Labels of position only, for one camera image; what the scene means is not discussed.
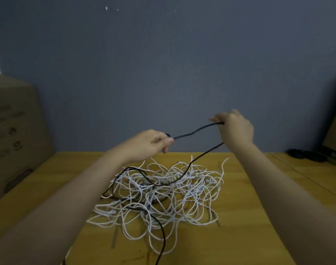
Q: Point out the person's left hand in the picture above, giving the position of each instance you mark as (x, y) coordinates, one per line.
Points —
(143, 146)

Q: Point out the plain brown cardboard box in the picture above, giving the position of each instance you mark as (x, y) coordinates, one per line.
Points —
(16, 135)

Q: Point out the person's right hand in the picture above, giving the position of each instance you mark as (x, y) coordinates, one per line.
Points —
(237, 132)

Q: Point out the person's left forearm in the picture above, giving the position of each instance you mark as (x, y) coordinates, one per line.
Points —
(52, 218)

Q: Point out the person's right forearm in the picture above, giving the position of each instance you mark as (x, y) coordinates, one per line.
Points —
(295, 207)

